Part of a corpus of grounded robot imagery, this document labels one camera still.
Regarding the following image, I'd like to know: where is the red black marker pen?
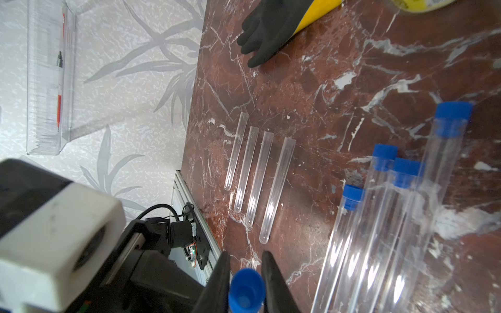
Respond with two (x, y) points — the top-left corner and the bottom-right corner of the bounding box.
(56, 13), (66, 128)

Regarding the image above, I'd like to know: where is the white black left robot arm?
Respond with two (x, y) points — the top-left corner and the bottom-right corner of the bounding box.
(1, 159), (203, 312)

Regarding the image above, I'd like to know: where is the clear test tube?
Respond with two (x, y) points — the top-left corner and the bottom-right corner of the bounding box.
(224, 112), (249, 190)
(244, 132), (274, 228)

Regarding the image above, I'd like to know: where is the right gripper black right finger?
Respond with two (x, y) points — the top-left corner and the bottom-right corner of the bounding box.
(262, 250), (300, 313)

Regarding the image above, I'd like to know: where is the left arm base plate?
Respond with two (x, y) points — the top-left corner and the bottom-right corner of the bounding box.
(183, 202), (212, 271)

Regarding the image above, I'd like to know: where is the clear plastic wall shelf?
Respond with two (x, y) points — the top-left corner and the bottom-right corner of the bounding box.
(26, 1), (77, 155)

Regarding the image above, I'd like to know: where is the test tube with blue stopper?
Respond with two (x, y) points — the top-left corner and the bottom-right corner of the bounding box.
(332, 144), (398, 312)
(311, 185), (364, 312)
(377, 102), (473, 312)
(234, 127), (259, 213)
(259, 138), (296, 245)

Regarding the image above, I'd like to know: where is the green yellow labelled round tin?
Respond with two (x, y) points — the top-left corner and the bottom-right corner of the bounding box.
(390, 0), (455, 14)

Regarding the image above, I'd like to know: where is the blue stopper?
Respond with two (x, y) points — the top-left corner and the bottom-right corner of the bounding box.
(228, 268), (266, 313)

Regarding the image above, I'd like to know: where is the aluminium frame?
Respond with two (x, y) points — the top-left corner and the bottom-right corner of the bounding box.
(172, 171), (221, 286)

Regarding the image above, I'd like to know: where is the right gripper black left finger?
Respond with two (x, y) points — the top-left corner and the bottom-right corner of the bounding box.
(192, 251), (230, 313)

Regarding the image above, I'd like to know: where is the black work glove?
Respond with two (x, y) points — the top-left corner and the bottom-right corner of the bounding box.
(237, 0), (342, 68)

